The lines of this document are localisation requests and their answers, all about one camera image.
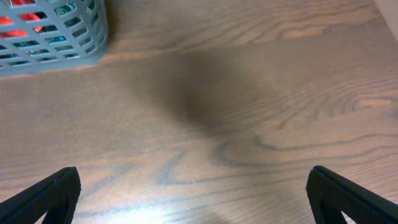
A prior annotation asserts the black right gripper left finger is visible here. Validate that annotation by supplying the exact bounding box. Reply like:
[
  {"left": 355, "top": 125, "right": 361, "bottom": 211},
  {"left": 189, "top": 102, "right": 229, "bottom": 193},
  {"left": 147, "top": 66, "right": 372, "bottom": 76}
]
[{"left": 1, "top": 167, "right": 81, "bottom": 224}]

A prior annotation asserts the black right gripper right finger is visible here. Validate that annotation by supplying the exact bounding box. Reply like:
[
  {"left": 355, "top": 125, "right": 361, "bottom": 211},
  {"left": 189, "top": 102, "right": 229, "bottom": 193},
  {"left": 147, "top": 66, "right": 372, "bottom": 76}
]
[{"left": 306, "top": 166, "right": 397, "bottom": 224}]

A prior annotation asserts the red spaghetti pack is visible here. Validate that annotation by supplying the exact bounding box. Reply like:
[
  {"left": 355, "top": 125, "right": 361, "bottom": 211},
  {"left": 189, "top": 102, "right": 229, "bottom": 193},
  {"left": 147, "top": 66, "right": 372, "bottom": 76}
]
[{"left": 1, "top": 0, "right": 47, "bottom": 39}]

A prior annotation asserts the green coffee sachet bag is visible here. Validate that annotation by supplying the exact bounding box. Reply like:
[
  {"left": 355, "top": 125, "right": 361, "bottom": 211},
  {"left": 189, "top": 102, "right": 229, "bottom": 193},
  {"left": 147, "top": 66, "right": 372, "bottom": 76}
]
[{"left": 0, "top": 0, "right": 97, "bottom": 66}]

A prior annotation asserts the grey plastic mesh basket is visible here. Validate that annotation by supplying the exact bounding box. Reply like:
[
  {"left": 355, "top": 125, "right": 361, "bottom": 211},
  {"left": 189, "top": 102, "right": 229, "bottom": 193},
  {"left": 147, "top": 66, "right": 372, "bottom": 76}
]
[{"left": 0, "top": 0, "right": 109, "bottom": 78}]

